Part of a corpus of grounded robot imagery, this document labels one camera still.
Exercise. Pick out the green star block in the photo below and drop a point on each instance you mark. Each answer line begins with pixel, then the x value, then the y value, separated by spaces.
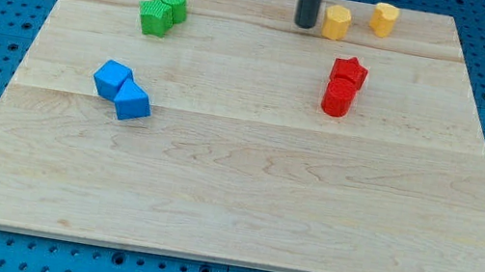
pixel 156 17

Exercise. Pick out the red cylinder block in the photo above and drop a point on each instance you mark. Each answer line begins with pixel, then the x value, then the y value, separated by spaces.
pixel 338 97

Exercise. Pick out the blue triangle block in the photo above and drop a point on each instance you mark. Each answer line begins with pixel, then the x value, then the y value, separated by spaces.
pixel 131 101

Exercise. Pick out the red star block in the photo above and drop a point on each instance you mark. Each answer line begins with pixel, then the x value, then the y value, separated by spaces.
pixel 349 69

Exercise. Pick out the blue cube block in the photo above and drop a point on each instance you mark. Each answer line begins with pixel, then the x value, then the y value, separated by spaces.
pixel 109 78

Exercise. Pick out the yellow heart block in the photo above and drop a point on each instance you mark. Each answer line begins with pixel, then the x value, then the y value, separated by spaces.
pixel 383 19

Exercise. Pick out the green cylinder block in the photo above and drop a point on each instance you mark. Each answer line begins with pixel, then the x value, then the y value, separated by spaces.
pixel 179 8

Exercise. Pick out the wooden board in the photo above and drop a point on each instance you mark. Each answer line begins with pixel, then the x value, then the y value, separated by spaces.
pixel 238 164

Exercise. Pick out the yellow hexagon block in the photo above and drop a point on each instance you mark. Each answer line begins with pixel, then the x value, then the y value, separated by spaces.
pixel 336 22

